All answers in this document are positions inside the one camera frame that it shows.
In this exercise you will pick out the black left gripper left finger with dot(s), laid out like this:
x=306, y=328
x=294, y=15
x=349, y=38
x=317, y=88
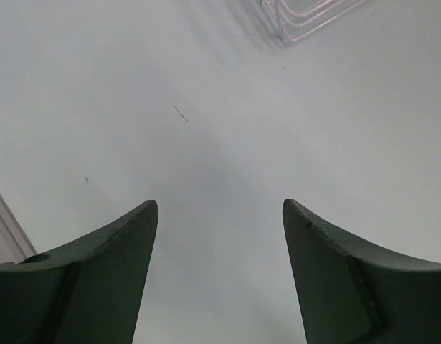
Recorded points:
x=86, y=291

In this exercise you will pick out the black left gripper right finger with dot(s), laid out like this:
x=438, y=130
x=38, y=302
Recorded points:
x=351, y=290

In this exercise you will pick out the clear wire dish rack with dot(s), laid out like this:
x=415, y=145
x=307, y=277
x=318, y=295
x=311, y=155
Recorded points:
x=293, y=21

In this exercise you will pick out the aluminium frame rail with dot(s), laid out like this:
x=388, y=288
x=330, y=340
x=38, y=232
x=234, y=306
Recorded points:
x=15, y=245

